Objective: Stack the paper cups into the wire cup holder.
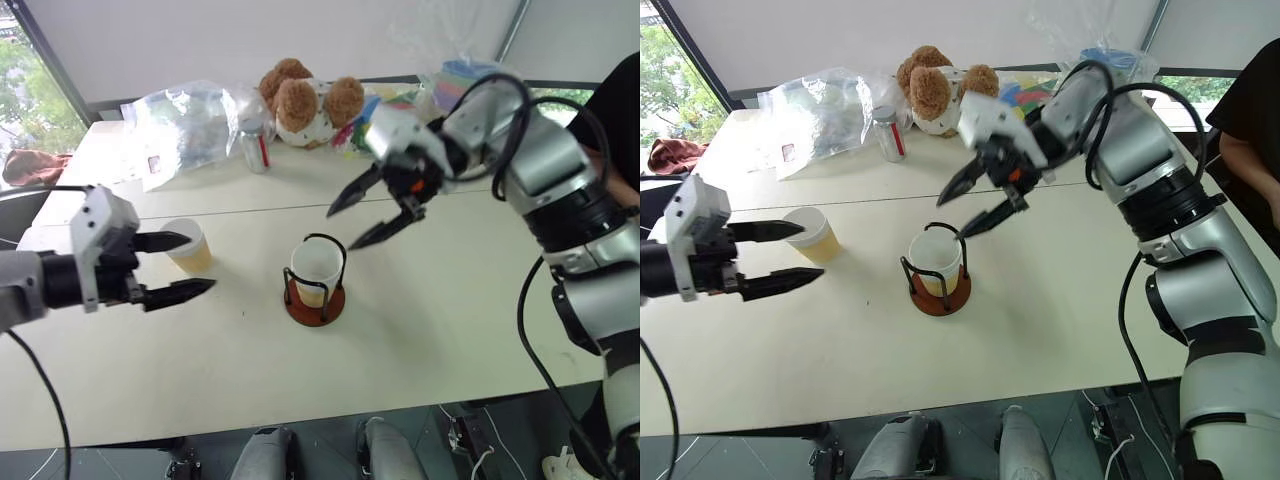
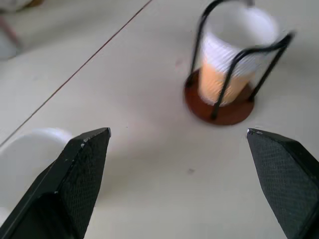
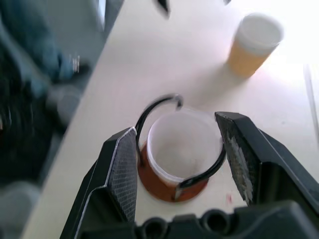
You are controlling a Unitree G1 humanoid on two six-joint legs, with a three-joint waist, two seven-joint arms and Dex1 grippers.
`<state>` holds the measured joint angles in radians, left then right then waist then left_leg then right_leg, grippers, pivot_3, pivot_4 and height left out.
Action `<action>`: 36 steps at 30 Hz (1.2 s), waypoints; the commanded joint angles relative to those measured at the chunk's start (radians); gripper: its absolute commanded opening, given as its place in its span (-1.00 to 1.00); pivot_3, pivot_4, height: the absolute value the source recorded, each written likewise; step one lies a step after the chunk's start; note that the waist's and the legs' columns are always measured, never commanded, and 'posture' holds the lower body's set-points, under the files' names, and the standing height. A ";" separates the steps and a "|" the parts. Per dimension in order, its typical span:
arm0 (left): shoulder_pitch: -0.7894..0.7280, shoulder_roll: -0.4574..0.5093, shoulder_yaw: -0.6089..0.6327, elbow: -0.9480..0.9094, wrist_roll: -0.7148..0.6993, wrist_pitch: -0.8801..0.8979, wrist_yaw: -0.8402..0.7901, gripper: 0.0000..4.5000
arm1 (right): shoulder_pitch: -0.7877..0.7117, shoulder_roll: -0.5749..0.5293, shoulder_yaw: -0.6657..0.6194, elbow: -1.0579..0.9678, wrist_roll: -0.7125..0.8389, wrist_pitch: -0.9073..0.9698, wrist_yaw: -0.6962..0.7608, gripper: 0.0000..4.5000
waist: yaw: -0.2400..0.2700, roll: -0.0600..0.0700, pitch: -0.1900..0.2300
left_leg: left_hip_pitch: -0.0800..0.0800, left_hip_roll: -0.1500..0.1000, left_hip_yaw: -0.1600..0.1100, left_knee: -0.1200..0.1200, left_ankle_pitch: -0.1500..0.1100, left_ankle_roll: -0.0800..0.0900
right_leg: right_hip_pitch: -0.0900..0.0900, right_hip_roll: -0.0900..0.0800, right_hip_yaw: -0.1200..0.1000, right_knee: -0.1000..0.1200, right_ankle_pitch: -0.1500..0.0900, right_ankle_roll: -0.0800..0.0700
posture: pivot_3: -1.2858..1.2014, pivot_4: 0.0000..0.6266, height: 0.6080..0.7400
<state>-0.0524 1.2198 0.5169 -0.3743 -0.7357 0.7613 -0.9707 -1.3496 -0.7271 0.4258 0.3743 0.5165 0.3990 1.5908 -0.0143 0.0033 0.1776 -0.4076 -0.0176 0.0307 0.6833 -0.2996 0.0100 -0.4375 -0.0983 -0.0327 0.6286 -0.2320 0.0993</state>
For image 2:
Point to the white object with red stripe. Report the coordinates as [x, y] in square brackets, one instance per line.
[7, 37]

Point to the white and orange paper cup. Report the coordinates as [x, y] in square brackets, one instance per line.
[224, 62]

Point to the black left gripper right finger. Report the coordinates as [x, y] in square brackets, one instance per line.
[286, 184]

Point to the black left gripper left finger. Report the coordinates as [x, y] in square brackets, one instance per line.
[74, 184]

